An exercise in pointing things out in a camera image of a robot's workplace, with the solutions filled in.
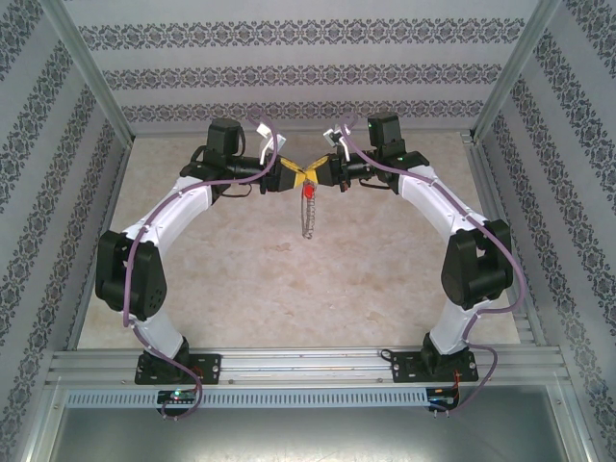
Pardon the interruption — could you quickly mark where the large metal keyring band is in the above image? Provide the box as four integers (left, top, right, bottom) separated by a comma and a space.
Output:
298, 192, 319, 241

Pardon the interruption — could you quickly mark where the left circuit board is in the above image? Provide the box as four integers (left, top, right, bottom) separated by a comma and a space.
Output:
157, 388, 199, 405

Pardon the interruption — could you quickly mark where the circuit board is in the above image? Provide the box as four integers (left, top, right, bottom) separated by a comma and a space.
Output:
157, 388, 199, 405
427, 387, 462, 413

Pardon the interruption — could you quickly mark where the grey metal sheet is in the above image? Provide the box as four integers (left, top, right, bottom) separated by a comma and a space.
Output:
28, 377, 596, 462

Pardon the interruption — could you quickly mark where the right circuit board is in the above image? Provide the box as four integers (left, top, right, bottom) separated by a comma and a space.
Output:
427, 387, 462, 413

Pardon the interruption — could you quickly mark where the aluminium side rail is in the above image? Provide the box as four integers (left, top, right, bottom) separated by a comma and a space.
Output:
66, 142, 132, 348
461, 133, 549, 347

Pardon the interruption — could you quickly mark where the aluminium frame post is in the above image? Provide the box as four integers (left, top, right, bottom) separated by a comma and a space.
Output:
470, 0, 564, 143
40, 0, 135, 143

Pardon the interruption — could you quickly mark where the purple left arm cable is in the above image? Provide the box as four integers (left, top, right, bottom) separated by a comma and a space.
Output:
122, 111, 285, 424

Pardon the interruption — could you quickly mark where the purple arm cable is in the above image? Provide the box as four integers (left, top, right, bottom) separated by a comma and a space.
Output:
339, 114, 526, 416
122, 111, 285, 424

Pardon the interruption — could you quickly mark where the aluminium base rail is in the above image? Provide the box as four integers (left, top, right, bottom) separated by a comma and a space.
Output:
45, 346, 567, 389

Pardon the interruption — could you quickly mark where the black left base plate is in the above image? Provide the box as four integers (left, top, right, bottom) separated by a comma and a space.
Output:
134, 353, 222, 386

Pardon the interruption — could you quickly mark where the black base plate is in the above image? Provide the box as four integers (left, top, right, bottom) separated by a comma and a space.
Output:
134, 353, 222, 386
390, 349, 480, 385

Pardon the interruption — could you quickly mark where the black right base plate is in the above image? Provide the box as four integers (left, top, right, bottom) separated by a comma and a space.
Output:
390, 349, 480, 385

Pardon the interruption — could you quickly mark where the slotted grey cable duct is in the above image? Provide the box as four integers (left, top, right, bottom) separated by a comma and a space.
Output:
64, 388, 430, 409

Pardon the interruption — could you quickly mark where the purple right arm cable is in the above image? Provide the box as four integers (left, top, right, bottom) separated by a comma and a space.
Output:
339, 114, 526, 416

